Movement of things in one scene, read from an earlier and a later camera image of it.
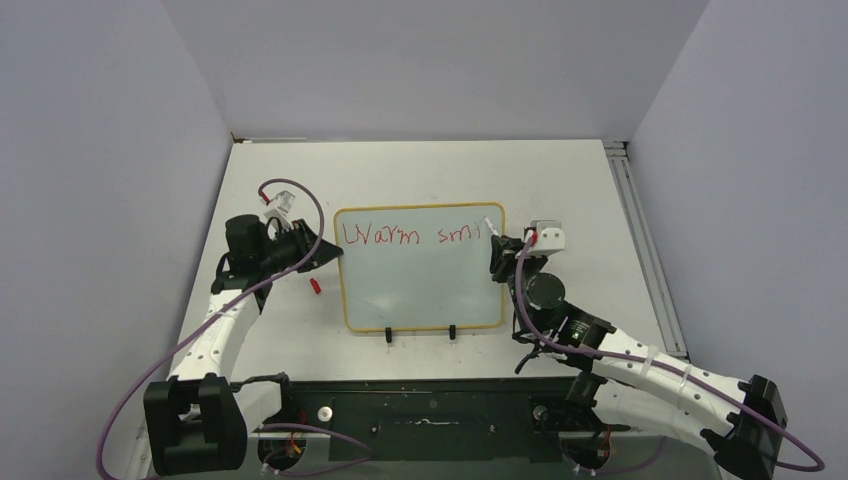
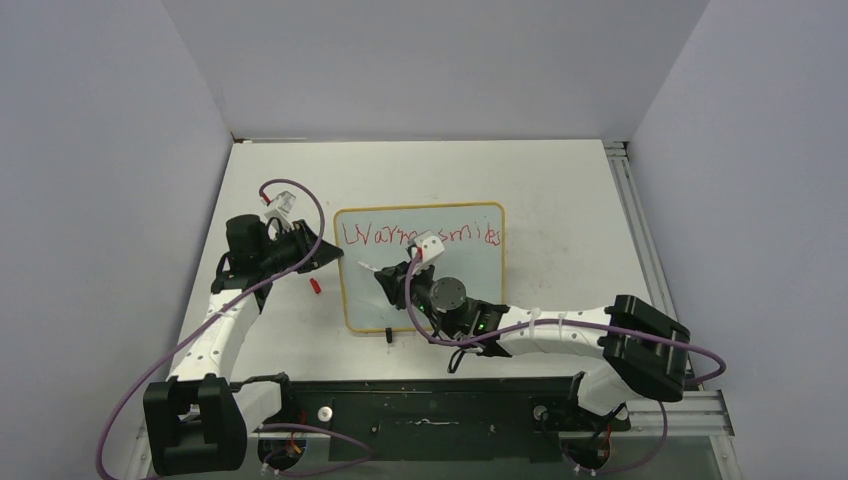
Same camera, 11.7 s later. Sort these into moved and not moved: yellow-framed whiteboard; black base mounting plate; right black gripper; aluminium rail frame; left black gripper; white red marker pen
Moved: right black gripper; white red marker pen
Not moved: aluminium rail frame; yellow-framed whiteboard; black base mounting plate; left black gripper
